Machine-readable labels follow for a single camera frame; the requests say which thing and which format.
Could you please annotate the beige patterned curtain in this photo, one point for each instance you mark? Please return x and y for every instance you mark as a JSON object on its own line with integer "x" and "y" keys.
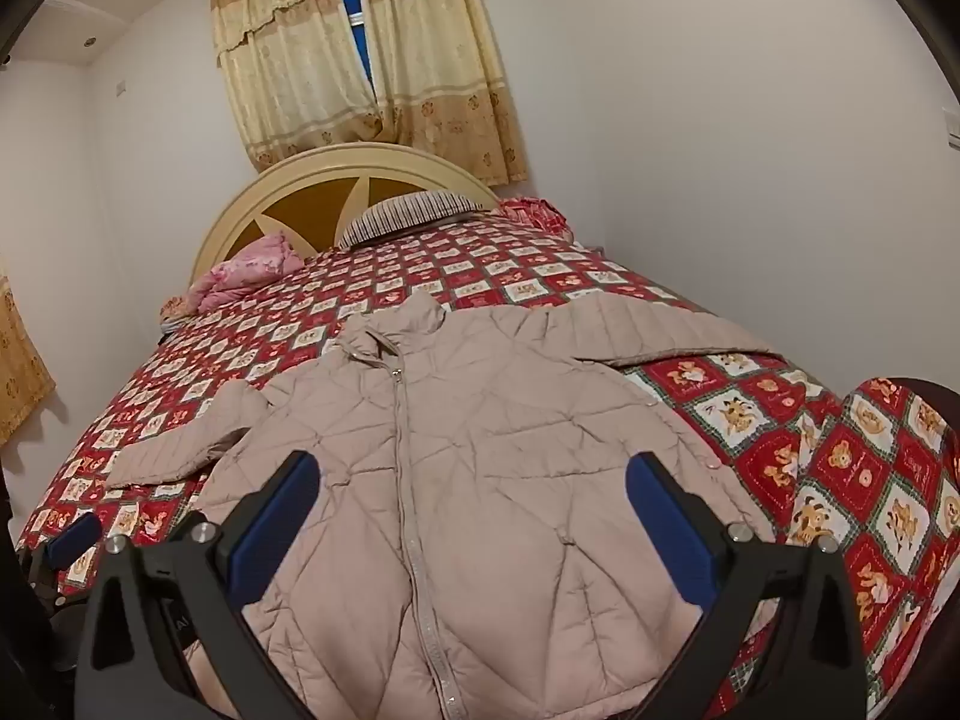
{"x": 293, "y": 75}
{"x": 441, "y": 88}

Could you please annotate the red floral cloth bundle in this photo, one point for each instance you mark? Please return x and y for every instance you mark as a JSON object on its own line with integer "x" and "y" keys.
{"x": 537, "y": 213}

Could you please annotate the side wall beige curtain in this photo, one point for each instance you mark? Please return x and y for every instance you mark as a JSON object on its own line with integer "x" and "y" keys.
{"x": 25, "y": 381}

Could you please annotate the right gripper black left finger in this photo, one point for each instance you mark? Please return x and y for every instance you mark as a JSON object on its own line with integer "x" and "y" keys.
{"x": 132, "y": 663}

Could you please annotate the beige quilted puffer jacket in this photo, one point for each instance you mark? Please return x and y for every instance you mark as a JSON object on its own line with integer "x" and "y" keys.
{"x": 472, "y": 553}

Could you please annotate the striped pillow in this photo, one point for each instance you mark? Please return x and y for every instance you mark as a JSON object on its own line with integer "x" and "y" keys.
{"x": 402, "y": 213}

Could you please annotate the cream arched wooden headboard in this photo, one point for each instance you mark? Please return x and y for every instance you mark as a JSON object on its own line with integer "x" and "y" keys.
{"x": 311, "y": 197}

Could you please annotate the red patchwork bear bedspread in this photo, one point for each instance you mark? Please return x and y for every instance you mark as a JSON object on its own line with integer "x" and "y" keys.
{"x": 776, "y": 429}

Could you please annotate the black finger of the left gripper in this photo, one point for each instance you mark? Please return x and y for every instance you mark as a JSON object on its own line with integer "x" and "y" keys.
{"x": 57, "y": 554}

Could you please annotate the right beige patterned curtain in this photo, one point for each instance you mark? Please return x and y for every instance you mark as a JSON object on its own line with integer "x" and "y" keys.
{"x": 441, "y": 88}

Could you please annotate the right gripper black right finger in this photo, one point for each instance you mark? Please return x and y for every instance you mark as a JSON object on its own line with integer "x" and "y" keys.
{"x": 812, "y": 665}

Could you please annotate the left beige patterned curtain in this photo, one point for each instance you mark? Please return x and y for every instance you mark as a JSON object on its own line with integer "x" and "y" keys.
{"x": 293, "y": 75}

